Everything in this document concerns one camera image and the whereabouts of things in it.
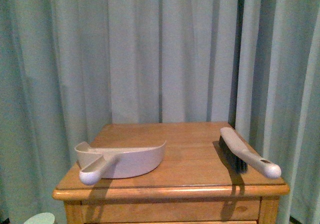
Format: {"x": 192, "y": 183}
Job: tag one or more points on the beige plastic dustpan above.
{"x": 116, "y": 163}

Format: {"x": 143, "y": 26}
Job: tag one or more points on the beige hand brush black bristles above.
{"x": 240, "y": 157}

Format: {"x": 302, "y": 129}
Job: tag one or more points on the teal curtain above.
{"x": 68, "y": 67}

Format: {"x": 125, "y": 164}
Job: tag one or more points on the pale green round object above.
{"x": 42, "y": 218}

